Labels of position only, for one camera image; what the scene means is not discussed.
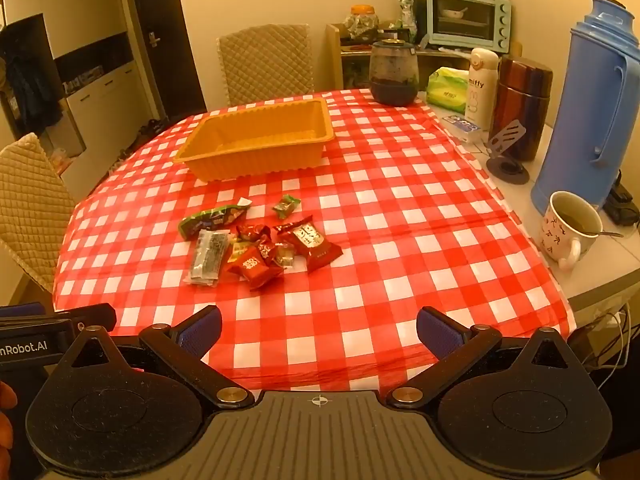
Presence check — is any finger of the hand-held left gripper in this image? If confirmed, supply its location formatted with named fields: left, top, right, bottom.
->
left=69, top=304, right=117, bottom=333
left=0, top=302, right=45, bottom=318

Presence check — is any red checkered tablecloth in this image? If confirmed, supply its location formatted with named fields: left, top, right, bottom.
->
left=52, top=89, right=576, bottom=393

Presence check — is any brown steel flask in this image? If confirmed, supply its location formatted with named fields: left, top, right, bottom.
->
left=487, top=55, right=553, bottom=162

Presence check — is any row of shoes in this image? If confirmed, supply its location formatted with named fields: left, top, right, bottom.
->
left=132, top=117, right=171, bottom=139

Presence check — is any light blue toaster oven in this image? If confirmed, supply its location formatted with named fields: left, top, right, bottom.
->
left=425, top=0, right=512, bottom=55

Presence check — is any clear silver snack packet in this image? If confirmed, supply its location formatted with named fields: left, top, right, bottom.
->
left=188, top=228, right=231, bottom=287

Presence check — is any long green snack packet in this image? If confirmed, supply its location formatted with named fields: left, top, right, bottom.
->
left=179, top=199, right=253, bottom=239

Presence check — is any yellow plastic tray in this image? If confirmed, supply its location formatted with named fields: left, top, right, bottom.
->
left=172, top=98, right=336, bottom=182

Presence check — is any red packet with white label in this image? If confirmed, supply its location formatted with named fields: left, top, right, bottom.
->
left=274, top=215, right=343, bottom=273

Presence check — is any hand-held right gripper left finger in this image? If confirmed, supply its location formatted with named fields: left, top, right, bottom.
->
left=70, top=305, right=256, bottom=408

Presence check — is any dark hanging coat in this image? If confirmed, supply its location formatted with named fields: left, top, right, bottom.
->
left=0, top=25, right=63, bottom=133

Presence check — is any white drink bottle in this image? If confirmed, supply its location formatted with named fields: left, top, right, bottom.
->
left=466, top=48, right=500, bottom=128

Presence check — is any blue thermos jug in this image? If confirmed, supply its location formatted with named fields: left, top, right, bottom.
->
left=531, top=0, right=640, bottom=216

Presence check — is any dark red crinkled snack packet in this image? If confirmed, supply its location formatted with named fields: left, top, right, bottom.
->
left=236, top=221, right=273, bottom=246

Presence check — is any dark glass jar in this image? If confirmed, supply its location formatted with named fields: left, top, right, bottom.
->
left=369, top=39, right=420, bottom=107

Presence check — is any white cabinet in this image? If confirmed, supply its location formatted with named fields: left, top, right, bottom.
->
left=0, top=0, right=151, bottom=201

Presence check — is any green white snack bag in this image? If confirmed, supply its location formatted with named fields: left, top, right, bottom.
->
left=397, top=0, right=418, bottom=41

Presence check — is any white patterned mug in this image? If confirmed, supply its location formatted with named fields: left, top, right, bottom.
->
left=539, top=191, right=603, bottom=271

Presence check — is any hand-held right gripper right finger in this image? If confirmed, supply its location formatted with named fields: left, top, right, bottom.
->
left=387, top=306, right=573, bottom=408

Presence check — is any dark wooden door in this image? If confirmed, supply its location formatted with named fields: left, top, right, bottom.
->
left=122, top=0, right=208, bottom=133

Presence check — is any person's left hand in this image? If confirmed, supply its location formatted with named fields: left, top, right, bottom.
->
left=0, top=380, right=19, bottom=467

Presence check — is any blue white flat box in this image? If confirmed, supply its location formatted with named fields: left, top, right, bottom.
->
left=441, top=114, right=488, bottom=142

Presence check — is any square red snack packet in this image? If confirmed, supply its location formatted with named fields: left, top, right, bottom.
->
left=227, top=245, right=285, bottom=291

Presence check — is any white cable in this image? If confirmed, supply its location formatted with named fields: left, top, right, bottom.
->
left=600, top=305, right=632, bottom=373

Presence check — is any plastic jar with orange lid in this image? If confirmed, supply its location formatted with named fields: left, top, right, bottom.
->
left=344, top=5, right=381, bottom=41

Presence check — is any grey phone stand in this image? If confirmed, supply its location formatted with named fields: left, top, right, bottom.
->
left=484, top=119, right=530, bottom=181

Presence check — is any small green candy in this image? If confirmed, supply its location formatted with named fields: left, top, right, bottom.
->
left=272, top=194, right=301, bottom=219

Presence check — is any green tissue pack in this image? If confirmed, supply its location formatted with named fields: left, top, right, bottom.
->
left=426, top=66, right=471, bottom=115

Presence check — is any beige quilted chair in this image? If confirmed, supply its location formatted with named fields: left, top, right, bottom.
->
left=0, top=132, right=76, bottom=293
left=216, top=23, right=315, bottom=107

